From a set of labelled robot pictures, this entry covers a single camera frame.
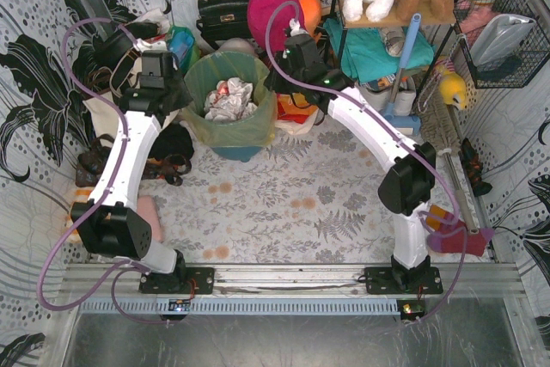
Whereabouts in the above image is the dark brown leather bag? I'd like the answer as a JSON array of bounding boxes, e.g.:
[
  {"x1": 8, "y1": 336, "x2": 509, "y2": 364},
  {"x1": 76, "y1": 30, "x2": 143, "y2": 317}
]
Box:
[{"x1": 75, "y1": 133, "x2": 114, "y2": 187}]

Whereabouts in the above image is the magenta fabric bag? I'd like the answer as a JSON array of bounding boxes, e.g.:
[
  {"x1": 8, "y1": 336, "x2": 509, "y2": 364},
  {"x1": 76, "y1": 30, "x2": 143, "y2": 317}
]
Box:
[{"x1": 247, "y1": 0, "x2": 299, "y2": 52}]

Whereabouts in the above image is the black wire basket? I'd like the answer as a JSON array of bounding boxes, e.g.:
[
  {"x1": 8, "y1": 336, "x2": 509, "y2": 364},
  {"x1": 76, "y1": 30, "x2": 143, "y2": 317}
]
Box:
[{"x1": 454, "y1": 0, "x2": 549, "y2": 89}]

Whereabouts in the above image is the pink rolled towel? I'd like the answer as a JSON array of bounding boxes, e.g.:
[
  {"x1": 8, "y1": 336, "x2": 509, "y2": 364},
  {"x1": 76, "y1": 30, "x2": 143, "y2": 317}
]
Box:
[{"x1": 137, "y1": 196, "x2": 164, "y2": 242}]

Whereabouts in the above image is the teal plastic trash bin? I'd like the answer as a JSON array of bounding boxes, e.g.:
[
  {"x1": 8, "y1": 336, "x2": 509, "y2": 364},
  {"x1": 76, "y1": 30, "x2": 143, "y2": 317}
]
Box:
[{"x1": 211, "y1": 146, "x2": 262, "y2": 162}]

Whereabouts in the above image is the black metal shelf rack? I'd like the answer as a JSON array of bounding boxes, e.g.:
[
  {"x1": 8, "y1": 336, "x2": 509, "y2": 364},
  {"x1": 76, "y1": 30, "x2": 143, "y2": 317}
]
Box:
[{"x1": 324, "y1": 0, "x2": 465, "y2": 114}]

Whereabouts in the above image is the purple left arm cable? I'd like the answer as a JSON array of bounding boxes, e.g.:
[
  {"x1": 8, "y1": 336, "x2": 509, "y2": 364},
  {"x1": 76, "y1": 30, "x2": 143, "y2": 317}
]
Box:
[{"x1": 38, "y1": 17, "x2": 173, "y2": 326}]

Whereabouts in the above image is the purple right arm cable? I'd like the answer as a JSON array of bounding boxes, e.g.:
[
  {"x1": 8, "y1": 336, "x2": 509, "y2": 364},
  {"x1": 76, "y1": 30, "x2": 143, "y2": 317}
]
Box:
[{"x1": 265, "y1": 1, "x2": 468, "y2": 325}]

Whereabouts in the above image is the black orange toy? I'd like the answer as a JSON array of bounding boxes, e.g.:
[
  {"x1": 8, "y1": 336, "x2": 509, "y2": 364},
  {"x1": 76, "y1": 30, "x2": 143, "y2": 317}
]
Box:
[{"x1": 459, "y1": 138, "x2": 492, "y2": 197}]

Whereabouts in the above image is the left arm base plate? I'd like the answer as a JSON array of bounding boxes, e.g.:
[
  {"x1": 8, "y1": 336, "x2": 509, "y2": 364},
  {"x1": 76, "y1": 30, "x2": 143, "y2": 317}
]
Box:
[{"x1": 138, "y1": 267, "x2": 215, "y2": 295}]

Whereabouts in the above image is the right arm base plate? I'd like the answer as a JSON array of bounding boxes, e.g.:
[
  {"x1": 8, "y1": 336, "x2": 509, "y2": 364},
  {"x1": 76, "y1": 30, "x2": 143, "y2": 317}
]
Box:
[{"x1": 364, "y1": 266, "x2": 443, "y2": 295}]

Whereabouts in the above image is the orange white checked cloth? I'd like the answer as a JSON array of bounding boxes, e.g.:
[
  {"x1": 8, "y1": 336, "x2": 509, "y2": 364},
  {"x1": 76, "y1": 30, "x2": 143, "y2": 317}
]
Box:
[{"x1": 65, "y1": 187, "x2": 94, "y2": 244}]

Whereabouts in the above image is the yellow-green trash bag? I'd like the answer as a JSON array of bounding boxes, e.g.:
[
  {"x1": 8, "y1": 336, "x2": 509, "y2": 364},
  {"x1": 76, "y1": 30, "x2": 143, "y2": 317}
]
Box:
[{"x1": 180, "y1": 52, "x2": 277, "y2": 148}]

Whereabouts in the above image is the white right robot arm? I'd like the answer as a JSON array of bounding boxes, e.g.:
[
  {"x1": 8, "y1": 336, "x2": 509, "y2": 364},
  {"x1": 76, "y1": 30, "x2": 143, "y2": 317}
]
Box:
[{"x1": 266, "y1": 33, "x2": 443, "y2": 295}]

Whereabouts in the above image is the silver foil pouch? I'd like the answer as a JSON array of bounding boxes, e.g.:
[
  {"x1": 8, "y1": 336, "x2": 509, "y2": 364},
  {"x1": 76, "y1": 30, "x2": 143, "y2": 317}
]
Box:
[{"x1": 470, "y1": 14, "x2": 536, "y2": 66}]

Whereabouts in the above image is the black leather handbag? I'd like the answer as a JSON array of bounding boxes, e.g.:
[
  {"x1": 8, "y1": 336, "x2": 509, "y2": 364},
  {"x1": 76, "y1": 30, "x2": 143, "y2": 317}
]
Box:
[{"x1": 196, "y1": 0, "x2": 253, "y2": 50}]

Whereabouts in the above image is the colourful striped bag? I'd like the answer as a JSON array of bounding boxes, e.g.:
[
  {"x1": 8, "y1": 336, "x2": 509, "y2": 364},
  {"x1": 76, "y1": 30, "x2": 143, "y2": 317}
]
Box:
[{"x1": 165, "y1": 26, "x2": 200, "y2": 73}]

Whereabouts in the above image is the yellow plush duck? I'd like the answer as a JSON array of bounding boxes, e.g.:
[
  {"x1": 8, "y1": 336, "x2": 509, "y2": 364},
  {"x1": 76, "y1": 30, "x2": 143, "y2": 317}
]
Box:
[{"x1": 435, "y1": 61, "x2": 467, "y2": 110}]

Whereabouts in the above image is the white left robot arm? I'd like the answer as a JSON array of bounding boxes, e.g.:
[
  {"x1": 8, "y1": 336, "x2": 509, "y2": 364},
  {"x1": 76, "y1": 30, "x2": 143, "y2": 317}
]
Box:
[{"x1": 71, "y1": 40, "x2": 193, "y2": 294}]

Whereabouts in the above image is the cream canvas tote bag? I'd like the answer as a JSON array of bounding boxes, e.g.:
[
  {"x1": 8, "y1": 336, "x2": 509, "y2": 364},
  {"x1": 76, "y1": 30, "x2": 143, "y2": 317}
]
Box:
[{"x1": 84, "y1": 58, "x2": 142, "y2": 138}]

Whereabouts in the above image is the blue handled mop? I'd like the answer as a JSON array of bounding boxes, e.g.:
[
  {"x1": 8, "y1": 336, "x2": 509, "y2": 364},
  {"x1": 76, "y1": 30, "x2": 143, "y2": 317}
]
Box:
[{"x1": 382, "y1": 13, "x2": 422, "y2": 136}]

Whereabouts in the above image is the orange plush toy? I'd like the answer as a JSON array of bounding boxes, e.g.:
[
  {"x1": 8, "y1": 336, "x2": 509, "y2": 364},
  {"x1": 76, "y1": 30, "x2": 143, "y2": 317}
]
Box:
[{"x1": 298, "y1": 0, "x2": 322, "y2": 35}]

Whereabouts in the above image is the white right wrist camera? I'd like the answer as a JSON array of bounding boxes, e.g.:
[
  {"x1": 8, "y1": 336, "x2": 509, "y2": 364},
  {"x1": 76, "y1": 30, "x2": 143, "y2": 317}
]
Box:
[{"x1": 285, "y1": 18, "x2": 309, "y2": 38}]

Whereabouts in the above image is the teal folded cloth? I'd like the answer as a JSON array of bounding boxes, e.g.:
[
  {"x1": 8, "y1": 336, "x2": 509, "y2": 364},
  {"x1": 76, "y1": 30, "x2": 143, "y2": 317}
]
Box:
[{"x1": 340, "y1": 28, "x2": 434, "y2": 83}]

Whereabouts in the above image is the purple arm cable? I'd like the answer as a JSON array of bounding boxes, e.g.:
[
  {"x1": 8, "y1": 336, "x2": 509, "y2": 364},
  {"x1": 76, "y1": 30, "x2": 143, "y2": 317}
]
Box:
[
  {"x1": 265, "y1": 1, "x2": 468, "y2": 325},
  {"x1": 38, "y1": 17, "x2": 173, "y2": 326}
]

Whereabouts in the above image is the aluminium mounting rail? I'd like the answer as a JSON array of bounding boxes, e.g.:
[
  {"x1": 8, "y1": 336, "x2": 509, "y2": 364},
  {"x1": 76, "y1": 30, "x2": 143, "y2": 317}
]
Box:
[{"x1": 59, "y1": 262, "x2": 527, "y2": 298}]

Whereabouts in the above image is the crumpled white paper trash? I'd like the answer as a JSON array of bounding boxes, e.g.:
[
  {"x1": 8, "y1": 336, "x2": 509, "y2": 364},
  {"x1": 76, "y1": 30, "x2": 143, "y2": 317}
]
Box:
[{"x1": 204, "y1": 77, "x2": 258, "y2": 123}]

